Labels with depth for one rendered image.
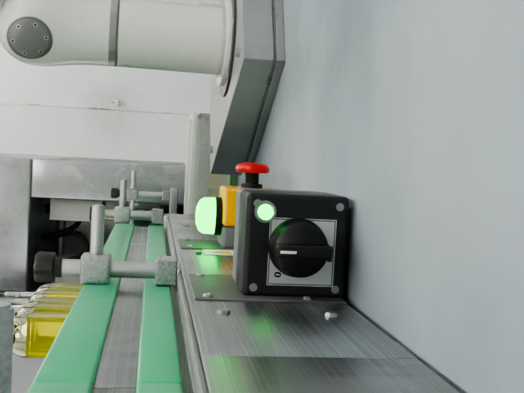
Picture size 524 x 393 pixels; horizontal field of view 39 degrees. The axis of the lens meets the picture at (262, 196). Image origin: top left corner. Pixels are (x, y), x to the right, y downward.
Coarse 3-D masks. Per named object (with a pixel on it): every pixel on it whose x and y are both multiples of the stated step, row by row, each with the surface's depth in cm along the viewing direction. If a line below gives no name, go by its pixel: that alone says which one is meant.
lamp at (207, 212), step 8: (200, 200) 87; (208, 200) 87; (216, 200) 87; (200, 208) 87; (208, 208) 86; (216, 208) 86; (200, 216) 86; (208, 216) 86; (216, 216) 86; (200, 224) 87; (208, 224) 86; (216, 224) 86; (208, 232) 87; (216, 232) 87
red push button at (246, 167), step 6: (246, 162) 88; (240, 168) 87; (246, 168) 87; (252, 168) 87; (258, 168) 87; (264, 168) 87; (246, 174) 88; (252, 174) 88; (258, 174) 88; (246, 180) 88; (252, 180) 88; (258, 180) 89
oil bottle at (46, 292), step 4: (36, 292) 120; (40, 292) 119; (44, 292) 119; (48, 292) 119; (52, 292) 119; (56, 292) 120; (60, 292) 120; (64, 292) 120; (68, 292) 120; (72, 292) 120; (76, 292) 121; (32, 296) 119; (36, 296) 119; (72, 296) 119; (76, 296) 119; (28, 300) 120
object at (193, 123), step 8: (192, 112) 136; (192, 120) 134; (192, 128) 133; (192, 136) 133; (192, 144) 133; (192, 152) 133; (192, 160) 133; (192, 168) 133; (192, 176) 133; (192, 184) 134; (192, 192) 134; (184, 200) 150; (192, 200) 134; (184, 208) 150; (192, 208) 134
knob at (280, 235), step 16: (288, 224) 56; (304, 224) 55; (272, 240) 56; (288, 240) 55; (304, 240) 55; (320, 240) 55; (272, 256) 56; (288, 256) 54; (304, 256) 54; (320, 256) 54; (288, 272) 55; (304, 272) 55
